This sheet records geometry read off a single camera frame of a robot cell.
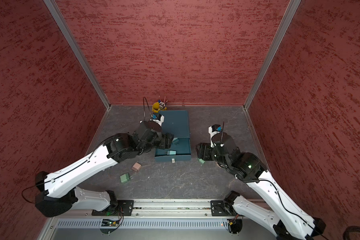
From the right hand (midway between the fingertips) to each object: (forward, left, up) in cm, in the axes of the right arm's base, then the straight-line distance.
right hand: (200, 151), depth 67 cm
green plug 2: (+6, -3, -25) cm, 25 cm away
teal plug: (+4, +14, -8) cm, 17 cm away
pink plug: (+3, +36, -23) cm, 43 cm away
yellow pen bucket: (+44, +28, -16) cm, 54 cm away
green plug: (-3, +41, -23) cm, 47 cm away
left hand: (+6, +16, +3) cm, 17 cm away
